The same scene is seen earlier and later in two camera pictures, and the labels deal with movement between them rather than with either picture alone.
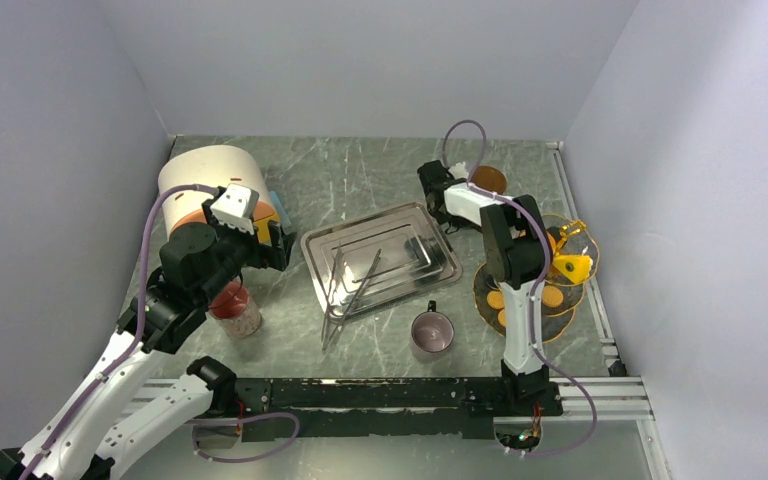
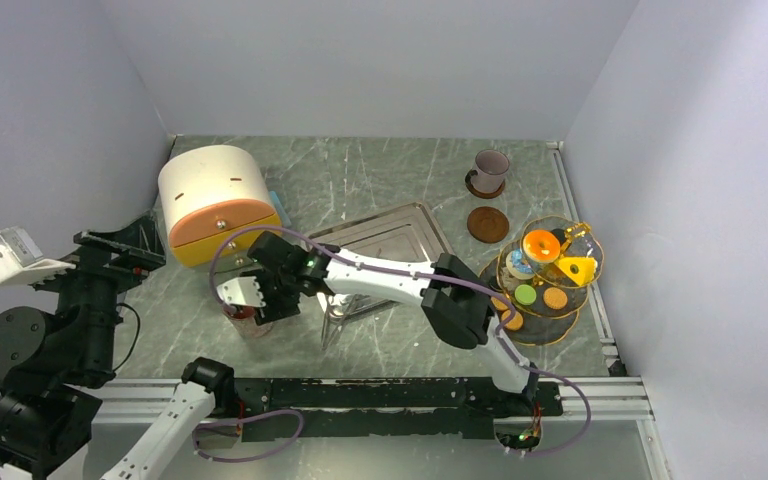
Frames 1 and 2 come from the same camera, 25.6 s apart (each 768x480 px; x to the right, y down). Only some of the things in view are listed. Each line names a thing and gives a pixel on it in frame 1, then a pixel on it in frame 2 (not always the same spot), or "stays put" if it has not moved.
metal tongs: x=325 y=340 stays put
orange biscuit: x=552 y=296 stays put
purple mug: x=432 y=331 → x=492 y=166
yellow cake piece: x=576 y=267 stays put
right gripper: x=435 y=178 → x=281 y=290
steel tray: x=374 y=259 stays put
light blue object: x=283 y=213 stays put
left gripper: x=275 y=254 → x=142 y=248
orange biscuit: x=495 y=299 stays put
